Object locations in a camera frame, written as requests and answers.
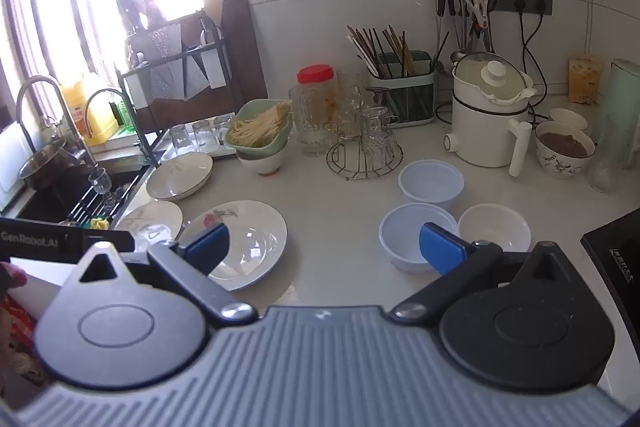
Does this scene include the red patterned cloth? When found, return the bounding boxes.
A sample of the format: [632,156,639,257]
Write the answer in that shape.
[0,297,41,383]

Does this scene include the white tray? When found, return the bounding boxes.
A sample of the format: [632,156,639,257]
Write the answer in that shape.
[159,121,239,158]

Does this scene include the bundle of chopsticks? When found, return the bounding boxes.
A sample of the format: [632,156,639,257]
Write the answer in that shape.
[346,25,418,78]

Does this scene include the white plate faint flower print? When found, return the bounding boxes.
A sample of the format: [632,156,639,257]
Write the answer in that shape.
[115,201,184,249]

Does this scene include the small steel faucet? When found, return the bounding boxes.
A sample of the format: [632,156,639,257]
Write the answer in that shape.
[83,88,132,138]

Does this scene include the white plate dark rim line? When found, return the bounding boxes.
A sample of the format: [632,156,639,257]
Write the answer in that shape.
[146,152,214,201]

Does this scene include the small white ceramic bowl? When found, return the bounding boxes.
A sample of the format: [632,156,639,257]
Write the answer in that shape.
[548,108,589,132]

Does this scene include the steel pot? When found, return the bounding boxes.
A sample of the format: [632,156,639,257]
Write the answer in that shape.
[19,141,87,190]

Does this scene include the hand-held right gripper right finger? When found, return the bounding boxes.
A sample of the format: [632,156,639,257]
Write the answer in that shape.
[389,222,577,327]

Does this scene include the pale blue plastic bowl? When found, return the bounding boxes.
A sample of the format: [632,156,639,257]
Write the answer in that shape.
[398,159,466,214]
[378,203,460,273]

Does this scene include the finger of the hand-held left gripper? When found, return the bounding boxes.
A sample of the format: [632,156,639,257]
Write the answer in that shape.
[81,229,136,254]

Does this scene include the glass jar red lid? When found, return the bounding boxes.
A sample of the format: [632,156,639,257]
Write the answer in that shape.
[297,65,335,118]

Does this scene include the green colander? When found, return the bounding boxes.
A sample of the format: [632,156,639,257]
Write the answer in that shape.
[225,99,292,156]

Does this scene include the green chopstick holder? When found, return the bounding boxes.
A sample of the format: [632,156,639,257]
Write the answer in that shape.
[367,51,436,128]

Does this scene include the yellow oil bottle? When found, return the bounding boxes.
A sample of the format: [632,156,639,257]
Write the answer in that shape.
[60,74,120,146]

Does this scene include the textured glass pitcher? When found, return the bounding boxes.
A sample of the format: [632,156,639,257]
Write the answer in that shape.
[289,84,332,158]

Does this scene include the black power cable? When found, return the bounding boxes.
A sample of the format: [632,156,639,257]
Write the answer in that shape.
[522,0,550,122]
[515,0,535,108]

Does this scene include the cluster of clear drinking glasses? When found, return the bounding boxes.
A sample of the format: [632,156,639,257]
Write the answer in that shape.
[332,66,398,158]

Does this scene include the white electric pot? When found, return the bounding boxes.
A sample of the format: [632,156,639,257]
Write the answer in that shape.
[444,52,537,178]

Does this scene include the green detergent bottle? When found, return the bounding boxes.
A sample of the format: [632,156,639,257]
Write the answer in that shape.
[111,99,133,128]

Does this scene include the black induction cooktop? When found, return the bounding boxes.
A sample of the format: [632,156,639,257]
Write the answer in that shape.
[580,209,640,281]

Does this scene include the white bowl brown base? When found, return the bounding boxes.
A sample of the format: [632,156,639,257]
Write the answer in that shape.
[236,141,290,176]

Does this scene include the clear glass tumbler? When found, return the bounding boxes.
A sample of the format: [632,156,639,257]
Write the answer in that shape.
[169,124,189,154]
[192,119,216,151]
[214,113,236,148]

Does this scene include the yellow box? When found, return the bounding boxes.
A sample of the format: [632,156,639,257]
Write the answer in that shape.
[568,55,605,106]

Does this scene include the tall steel faucet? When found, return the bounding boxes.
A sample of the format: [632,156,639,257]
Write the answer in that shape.
[15,76,99,168]

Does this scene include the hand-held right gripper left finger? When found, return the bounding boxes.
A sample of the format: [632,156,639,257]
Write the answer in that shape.
[75,223,260,329]

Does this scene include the floral bowl with brown food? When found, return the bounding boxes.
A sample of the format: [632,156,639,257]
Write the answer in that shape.
[534,121,596,180]

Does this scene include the person's left hand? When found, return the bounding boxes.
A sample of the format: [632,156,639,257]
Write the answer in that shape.
[0,261,27,303]

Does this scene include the wire glass rack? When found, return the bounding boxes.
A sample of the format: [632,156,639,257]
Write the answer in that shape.
[327,107,404,181]

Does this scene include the black dish rack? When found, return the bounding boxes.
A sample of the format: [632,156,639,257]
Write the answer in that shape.
[117,14,237,148]

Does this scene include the black sink drain rack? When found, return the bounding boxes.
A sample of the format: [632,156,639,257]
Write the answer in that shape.
[62,179,147,229]

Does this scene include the dry noodles bundle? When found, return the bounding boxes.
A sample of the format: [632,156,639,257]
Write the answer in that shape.
[231,102,291,148]

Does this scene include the clear glass vase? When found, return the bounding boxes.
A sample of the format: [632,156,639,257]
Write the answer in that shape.
[587,141,621,193]

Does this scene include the pale green kettle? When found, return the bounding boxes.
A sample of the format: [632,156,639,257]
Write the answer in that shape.
[595,59,640,170]

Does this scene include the black kitchen sink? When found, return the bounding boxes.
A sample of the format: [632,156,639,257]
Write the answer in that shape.
[0,157,157,234]

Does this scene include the cut glass wine glass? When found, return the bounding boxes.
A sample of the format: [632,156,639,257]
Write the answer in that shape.
[89,168,112,196]

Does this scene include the white plate red flower print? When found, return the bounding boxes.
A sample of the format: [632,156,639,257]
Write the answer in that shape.
[181,200,289,293]

